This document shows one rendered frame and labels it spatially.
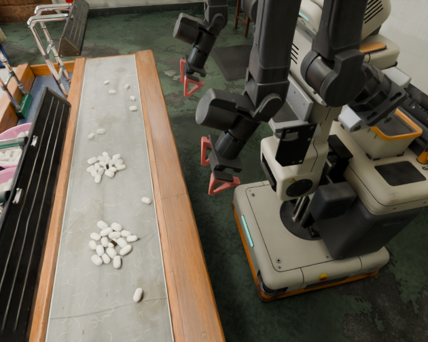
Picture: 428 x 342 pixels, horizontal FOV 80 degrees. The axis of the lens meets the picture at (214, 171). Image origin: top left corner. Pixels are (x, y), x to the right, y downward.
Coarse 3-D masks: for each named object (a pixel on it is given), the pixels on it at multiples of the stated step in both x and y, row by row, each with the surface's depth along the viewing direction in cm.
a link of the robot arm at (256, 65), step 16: (272, 0) 34; (288, 0) 35; (272, 16) 36; (288, 16) 36; (256, 32) 40; (272, 32) 38; (288, 32) 38; (256, 48) 41; (272, 48) 39; (288, 48) 40; (256, 64) 42; (272, 64) 41; (288, 64) 41; (256, 80) 43; (272, 80) 43; (288, 80) 44; (256, 96) 44
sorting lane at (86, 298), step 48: (96, 96) 133; (96, 144) 108; (144, 144) 108; (96, 192) 91; (144, 192) 91; (96, 240) 79; (144, 240) 79; (96, 288) 69; (144, 288) 69; (48, 336) 62; (96, 336) 62; (144, 336) 62
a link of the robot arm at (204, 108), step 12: (204, 96) 47; (216, 96) 45; (228, 96) 47; (240, 96) 49; (276, 96) 44; (204, 108) 47; (216, 108) 46; (228, 108) 47; (240, 108) 46; (252, 108) 48; (264, 108) 45; (276, 108) 45; (204, 120) 46; (216, 120) 47; (228, 120) 47; (264, 120) 48
